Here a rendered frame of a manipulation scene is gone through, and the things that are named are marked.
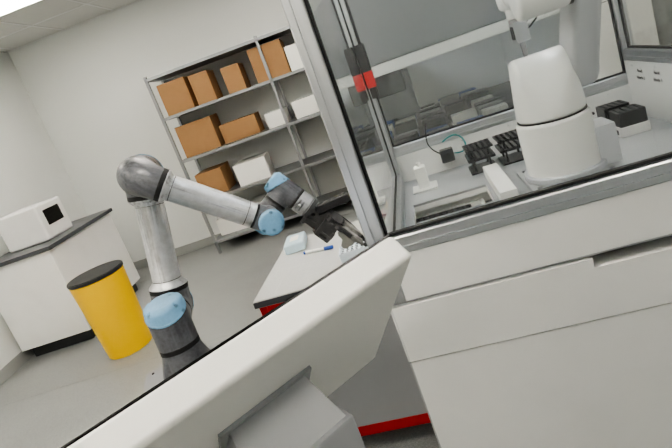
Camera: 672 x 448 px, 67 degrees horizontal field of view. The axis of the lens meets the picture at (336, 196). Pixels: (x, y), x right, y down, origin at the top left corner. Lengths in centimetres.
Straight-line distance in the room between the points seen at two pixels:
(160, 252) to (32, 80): 524
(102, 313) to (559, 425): 337
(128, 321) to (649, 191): 364
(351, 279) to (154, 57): 554
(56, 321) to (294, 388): 439
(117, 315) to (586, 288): 348
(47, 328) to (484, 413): 430
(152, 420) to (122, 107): 578
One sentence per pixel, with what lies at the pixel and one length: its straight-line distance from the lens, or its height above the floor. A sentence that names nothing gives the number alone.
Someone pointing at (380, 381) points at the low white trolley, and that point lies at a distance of 205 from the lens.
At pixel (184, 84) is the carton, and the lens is 556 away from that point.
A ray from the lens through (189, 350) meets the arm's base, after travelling 155.
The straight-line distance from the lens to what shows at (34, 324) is 516.
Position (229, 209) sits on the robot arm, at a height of 119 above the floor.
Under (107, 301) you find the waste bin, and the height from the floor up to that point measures 45.
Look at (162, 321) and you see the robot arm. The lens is 151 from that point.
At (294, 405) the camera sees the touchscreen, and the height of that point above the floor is 106.
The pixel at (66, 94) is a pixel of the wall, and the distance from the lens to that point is 655.
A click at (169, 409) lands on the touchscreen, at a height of 118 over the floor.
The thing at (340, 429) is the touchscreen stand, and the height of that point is 102.
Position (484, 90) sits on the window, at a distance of 102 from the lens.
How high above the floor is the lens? 145
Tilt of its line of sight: 13 degrees down
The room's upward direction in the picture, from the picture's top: 20 degrees counter-clockwise
